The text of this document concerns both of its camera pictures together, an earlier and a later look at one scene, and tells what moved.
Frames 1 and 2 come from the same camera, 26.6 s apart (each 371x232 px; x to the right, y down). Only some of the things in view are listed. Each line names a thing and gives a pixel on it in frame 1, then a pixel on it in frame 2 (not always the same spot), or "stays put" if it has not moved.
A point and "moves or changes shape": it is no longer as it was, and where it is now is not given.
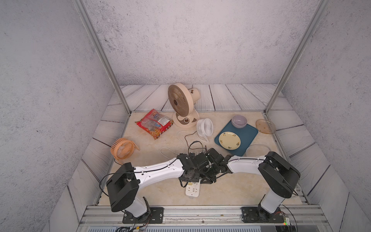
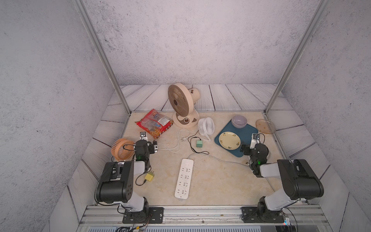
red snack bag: (154, 123) stays put
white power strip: (192, 188) moves or changes shape
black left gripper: (197, 178) -> (150, 147)
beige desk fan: (182, 100) stays put
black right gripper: (207, 181) -> (246, 152)
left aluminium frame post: (80, 6) stays put
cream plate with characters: (229, 140) stays put
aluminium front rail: (112, 214) stays put
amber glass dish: (265, 126) stays put
